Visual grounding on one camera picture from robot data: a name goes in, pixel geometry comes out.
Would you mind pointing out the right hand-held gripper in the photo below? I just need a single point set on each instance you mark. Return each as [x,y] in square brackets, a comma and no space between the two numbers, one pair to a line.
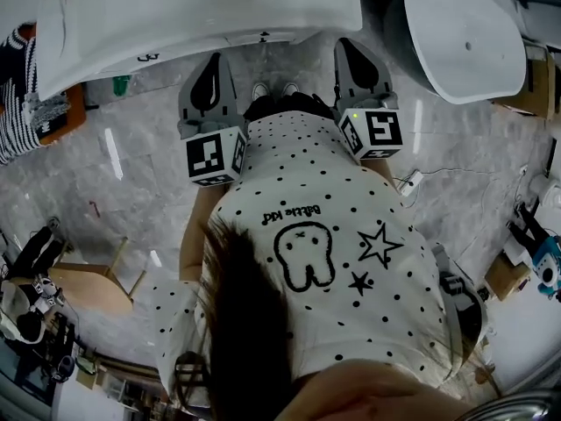
[377,132]

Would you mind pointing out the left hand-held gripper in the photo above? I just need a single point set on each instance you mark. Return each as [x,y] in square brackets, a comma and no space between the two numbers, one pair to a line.
[206,116]

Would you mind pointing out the person's left forearm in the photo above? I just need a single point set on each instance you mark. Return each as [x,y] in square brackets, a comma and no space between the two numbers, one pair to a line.
[195,235]

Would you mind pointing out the person's right forearm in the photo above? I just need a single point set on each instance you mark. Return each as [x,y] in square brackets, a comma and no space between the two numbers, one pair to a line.
[385,171]

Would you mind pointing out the white sink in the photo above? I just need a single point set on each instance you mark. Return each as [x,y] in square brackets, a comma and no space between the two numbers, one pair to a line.
[197,2]

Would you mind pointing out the person's left white shoe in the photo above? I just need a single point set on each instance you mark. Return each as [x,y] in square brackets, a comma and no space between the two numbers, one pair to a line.
[260,90]

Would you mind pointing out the person's white shoe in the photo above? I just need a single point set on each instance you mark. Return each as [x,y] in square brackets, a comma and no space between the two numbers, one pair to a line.
[290,89]
[260,90]

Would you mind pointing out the white power strip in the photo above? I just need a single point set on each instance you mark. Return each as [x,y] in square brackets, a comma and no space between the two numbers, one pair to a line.
[411,183]

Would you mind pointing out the white polka dot shirt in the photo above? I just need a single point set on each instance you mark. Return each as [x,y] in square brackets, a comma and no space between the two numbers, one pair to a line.
[315,182]

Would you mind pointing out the black shorts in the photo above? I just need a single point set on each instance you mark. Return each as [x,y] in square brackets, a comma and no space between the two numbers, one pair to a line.
[285,105]

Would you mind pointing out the person's right white shoe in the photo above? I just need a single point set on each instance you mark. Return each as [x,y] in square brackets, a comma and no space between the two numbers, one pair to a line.
[290,89]

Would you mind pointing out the green object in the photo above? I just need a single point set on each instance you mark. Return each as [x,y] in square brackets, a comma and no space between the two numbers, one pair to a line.
[121,85]

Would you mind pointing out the white oval bathtub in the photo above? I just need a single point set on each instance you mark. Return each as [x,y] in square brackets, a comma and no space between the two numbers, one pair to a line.
[464,37]

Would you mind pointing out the orange box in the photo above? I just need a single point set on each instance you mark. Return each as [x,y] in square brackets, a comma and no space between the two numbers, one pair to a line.
[72,116]

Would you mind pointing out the large cardboard box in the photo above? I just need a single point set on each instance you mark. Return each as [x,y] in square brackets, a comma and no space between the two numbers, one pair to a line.
[537,86]

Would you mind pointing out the black tripod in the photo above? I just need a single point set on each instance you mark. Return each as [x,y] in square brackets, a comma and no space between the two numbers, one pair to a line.
[528,226]

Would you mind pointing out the grey waist pack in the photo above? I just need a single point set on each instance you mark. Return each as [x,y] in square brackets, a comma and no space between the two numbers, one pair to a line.
[460,292]

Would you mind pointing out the black white striped cloth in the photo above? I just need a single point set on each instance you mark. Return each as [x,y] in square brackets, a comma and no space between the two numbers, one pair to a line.
[13,103]

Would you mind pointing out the small cardboard box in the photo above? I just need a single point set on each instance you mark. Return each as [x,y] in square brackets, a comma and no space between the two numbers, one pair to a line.
[506,276]

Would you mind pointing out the wooden stool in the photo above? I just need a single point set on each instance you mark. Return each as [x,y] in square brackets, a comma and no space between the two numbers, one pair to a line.
[92,283]

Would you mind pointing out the blue device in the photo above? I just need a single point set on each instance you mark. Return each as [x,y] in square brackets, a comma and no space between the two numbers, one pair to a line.
[548,266]

